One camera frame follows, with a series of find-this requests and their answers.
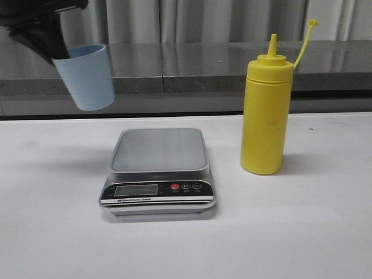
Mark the yellow squeeze bottle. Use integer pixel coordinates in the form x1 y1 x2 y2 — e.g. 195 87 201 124
241 19 319 175

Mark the grey pleated curtain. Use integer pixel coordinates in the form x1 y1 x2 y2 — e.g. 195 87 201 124
61 0 371 45

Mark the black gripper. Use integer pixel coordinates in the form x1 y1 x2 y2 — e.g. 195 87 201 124
1 0 88 66

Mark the grey stone counter ledge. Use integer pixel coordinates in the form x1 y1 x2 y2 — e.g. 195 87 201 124
1 41 371 120

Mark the silver electronic kitchen scale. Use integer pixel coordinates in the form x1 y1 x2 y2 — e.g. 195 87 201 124
99 128 217 216

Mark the light blue plastic cup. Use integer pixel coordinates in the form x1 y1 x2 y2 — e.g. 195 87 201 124
53 44 115 111

